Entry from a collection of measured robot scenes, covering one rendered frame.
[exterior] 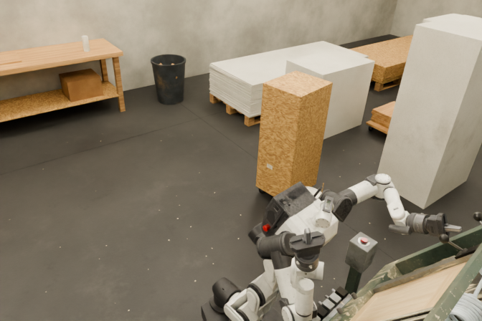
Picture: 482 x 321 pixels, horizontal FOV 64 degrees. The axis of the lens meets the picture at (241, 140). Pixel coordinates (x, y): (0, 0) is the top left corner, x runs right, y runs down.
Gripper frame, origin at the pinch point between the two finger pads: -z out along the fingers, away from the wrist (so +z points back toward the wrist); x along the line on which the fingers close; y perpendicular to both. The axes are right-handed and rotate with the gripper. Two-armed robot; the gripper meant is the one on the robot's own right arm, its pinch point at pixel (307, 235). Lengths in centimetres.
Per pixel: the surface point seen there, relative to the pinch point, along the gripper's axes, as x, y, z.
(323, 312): 13, -9, 93
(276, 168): 26, -177, 166
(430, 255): 70, -16, 71
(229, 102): 3, -378, 232
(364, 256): 45, -33, 92
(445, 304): 10, 46, -45
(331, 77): 126, -302, 166
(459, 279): 16, 41, -43
